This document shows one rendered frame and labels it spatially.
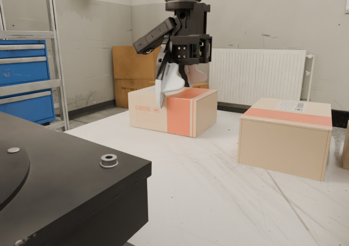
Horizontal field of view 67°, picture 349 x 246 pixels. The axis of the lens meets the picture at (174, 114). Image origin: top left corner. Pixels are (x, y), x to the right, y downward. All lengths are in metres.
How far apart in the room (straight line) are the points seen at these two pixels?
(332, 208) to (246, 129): 0.14
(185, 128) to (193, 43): 0.16
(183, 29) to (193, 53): 0.05
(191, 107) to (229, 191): 0.20
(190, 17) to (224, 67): 2.59
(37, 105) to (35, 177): 1.82
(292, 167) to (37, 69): 1.79
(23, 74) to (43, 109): 0.27
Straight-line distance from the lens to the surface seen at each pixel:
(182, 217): 0.31
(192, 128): 0.52
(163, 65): 0.53
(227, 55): 3.10
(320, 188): 0.41
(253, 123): 0.41
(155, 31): 0.57
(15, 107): 1.94
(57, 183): 0.19
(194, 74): 0.62
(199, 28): 0.53
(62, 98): 2.09
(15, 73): 1.93
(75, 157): 0.22
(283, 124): 0.40
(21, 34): 1.93
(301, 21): 3.04
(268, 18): 3.10
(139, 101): 0.57
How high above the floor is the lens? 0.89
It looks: 16 degrees down
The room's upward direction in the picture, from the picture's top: straight up
